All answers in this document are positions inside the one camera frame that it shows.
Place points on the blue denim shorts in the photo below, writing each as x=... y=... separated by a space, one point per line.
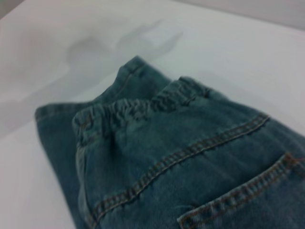
x=178 y=155

